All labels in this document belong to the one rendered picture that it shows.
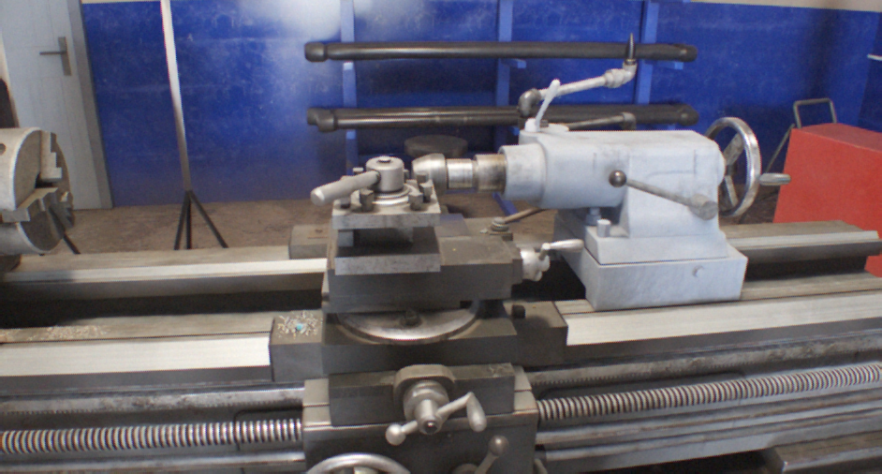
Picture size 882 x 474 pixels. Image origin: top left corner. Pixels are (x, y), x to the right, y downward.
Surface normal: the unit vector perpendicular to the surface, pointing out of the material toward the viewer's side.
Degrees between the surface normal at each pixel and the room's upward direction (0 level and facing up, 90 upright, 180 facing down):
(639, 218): 67
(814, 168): 90
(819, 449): 0
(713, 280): 90
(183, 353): 36
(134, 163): 90
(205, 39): 90
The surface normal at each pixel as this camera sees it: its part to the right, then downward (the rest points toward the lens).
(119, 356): 0.08, -0.54
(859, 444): 0.01, -0.93
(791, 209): -0.88, 0.17
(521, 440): 0.14, 0.37
